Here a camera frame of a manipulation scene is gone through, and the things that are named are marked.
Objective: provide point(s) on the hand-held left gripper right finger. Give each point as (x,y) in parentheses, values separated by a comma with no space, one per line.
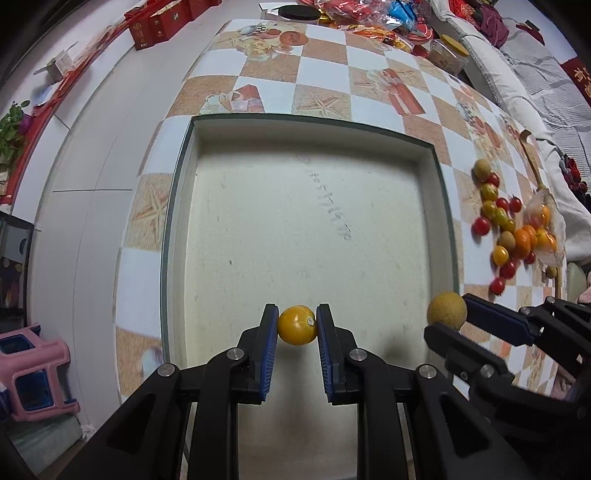
(325,355)

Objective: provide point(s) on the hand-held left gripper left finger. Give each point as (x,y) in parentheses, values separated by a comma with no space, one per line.
(270,350)

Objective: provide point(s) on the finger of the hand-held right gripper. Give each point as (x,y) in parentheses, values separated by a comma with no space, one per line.
(461,350)
(496,318)

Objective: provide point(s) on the white foam tray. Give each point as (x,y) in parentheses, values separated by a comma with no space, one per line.
(300,207)

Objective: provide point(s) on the clear plastic bag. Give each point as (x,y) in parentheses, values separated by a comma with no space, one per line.
(556,210)

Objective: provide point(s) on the golden spoon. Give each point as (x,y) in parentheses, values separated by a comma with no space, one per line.
(531,157)

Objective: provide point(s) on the grey striped blanket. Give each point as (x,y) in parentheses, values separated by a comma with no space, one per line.
(531,78)

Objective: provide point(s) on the pink plastic stool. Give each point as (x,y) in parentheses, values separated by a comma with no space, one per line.
(27,364)

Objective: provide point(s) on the grey green mat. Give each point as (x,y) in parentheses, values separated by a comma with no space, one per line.
(37,441)

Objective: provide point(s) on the red cushion yellow print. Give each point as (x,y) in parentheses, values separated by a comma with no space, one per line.
(581,76)

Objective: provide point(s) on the clear jar yellow lid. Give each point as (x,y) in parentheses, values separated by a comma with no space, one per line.
(447,54)

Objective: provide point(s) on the checked printed tablecloth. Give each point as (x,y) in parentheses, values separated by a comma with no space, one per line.
(323,60)

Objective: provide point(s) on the dark red clothes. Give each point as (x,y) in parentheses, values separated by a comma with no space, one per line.
(491,21)

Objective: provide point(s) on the pile of snack packets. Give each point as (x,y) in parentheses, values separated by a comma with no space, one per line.
(369,14)

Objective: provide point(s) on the long red shelf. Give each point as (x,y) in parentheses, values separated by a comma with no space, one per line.
(55,97)

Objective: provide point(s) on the black round lid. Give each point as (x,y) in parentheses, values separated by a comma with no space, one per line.
(300,13)

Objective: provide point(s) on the red gift box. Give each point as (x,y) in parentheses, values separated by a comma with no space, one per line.
(168,21)
(203,7)
(143,32)

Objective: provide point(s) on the green potted plant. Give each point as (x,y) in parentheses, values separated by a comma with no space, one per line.
(11,124)

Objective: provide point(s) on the small open cardboard box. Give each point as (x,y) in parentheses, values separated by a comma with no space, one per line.
(60,64)

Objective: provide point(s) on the black frame glass cabinet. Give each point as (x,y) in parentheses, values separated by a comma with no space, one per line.
(14,258)

